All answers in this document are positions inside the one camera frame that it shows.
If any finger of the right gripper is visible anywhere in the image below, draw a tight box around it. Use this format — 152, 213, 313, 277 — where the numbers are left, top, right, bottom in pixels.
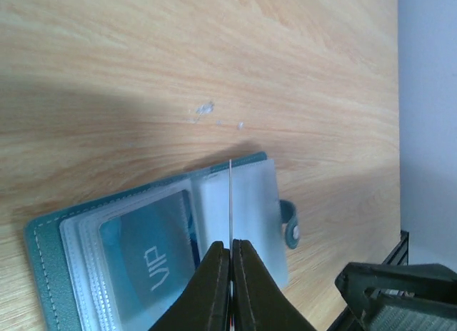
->
335, 263, 456, 330

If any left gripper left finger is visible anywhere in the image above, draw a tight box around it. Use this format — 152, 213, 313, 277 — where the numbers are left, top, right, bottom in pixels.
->
151, 241, 230, 331

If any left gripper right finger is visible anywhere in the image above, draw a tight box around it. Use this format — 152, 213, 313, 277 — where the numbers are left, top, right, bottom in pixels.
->
232, 239, 315, 330

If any teal card holder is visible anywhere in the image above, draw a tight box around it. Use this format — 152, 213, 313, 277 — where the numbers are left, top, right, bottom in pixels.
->
24, 152, 300, 330

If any black VIP card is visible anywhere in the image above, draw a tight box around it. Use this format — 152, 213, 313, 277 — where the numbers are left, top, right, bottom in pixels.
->
228, 159, 235, 330

